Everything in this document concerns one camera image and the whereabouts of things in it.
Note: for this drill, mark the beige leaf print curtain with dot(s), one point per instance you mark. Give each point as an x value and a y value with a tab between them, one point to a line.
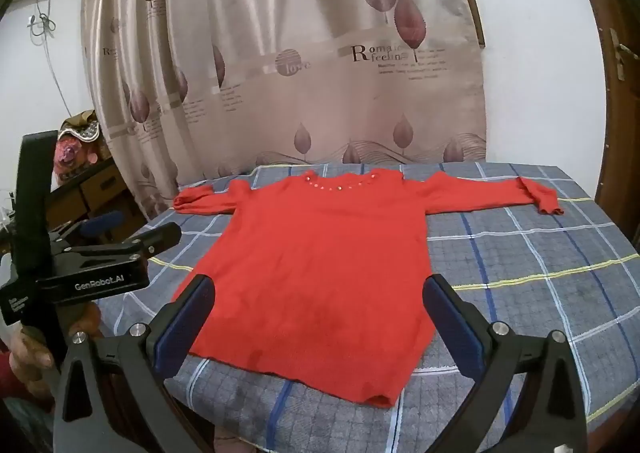
280	48

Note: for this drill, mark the grey plaid blanket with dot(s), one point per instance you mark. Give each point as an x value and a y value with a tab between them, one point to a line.
525	283

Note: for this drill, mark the person's left hand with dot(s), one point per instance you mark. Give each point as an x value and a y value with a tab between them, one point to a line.
30	350

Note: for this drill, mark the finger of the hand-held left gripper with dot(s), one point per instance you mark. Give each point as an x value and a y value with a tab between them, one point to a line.
150	239
102	223

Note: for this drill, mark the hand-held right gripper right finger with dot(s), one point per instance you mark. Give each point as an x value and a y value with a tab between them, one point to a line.
451	328

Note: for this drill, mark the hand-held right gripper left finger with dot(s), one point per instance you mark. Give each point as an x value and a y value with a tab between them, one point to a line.
184	325

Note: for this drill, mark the dark wooden cabinet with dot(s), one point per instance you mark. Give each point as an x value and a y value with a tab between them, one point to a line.
95	193

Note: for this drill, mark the red knit sweater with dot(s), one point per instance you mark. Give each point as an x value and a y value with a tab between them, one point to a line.
320	273

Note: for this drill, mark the metal door latch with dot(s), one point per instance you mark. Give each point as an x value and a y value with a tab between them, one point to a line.
622	53

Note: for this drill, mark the brown wooden door frame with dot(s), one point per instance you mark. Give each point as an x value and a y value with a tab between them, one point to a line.
617	98

